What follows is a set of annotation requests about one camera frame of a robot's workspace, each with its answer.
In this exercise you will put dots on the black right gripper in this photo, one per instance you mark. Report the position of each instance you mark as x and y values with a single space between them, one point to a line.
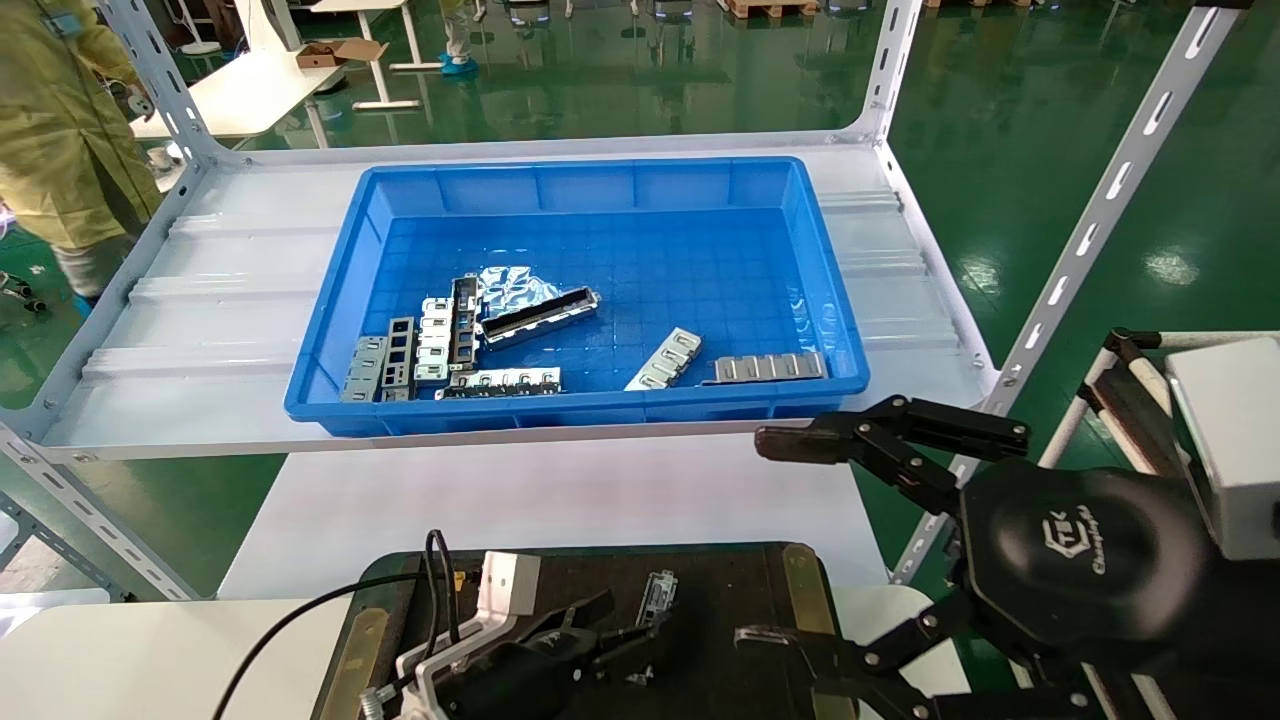
1080 560

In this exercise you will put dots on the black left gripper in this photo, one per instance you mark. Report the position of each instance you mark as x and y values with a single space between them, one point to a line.
510 685

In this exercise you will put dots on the long black channel part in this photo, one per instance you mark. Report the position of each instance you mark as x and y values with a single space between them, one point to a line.
660 595

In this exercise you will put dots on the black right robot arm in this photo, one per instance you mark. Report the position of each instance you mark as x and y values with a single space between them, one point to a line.
1240 650

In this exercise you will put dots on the black flat container tray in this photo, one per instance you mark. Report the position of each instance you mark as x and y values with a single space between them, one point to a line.
720 600

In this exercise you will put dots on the grey slotted flat part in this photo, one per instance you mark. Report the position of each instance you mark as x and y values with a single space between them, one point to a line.
765 368

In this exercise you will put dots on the silver clip part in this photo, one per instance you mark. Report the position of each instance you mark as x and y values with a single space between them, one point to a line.
665 360

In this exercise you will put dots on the long black silver-rimmed part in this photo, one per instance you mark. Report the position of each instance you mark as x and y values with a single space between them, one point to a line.
540 318

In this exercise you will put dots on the narrow black strip part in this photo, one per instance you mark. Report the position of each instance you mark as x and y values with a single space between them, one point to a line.
465 325

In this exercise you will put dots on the dark part with square holes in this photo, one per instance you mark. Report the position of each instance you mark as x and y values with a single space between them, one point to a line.
398 360

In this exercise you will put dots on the grey ribbed part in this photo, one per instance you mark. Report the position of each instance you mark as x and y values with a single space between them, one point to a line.
365 370

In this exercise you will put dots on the white silver clip strip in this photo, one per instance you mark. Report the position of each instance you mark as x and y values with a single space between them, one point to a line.
434 340

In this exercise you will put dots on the crumpled silver foil bag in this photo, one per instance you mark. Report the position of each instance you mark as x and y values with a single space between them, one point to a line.
515 285

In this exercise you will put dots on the large blue plastic bin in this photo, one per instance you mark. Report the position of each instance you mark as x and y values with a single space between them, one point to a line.
650 220

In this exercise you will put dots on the wooden pallet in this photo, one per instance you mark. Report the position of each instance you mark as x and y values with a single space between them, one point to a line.
755 8

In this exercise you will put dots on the person with blue shoe covers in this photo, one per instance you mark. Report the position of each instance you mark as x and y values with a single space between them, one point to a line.
458 65

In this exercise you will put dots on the white desk with T-foot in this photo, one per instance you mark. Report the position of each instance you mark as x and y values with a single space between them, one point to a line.
380 60

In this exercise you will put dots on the open cardboard box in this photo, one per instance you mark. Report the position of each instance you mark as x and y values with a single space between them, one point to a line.
340 52

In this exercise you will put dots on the person in yellow coat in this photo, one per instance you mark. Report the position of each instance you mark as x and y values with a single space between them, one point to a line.
60 130

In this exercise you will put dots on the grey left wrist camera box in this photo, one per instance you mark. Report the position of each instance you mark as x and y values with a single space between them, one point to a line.
505 585

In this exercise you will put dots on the silver bracket strip part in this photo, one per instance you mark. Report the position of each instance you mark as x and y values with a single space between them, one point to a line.
500 382

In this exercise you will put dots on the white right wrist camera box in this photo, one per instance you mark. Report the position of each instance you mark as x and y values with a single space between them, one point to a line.
1230 440

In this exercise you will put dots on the white tube frame stand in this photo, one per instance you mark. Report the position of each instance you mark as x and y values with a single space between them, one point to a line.
1230 339

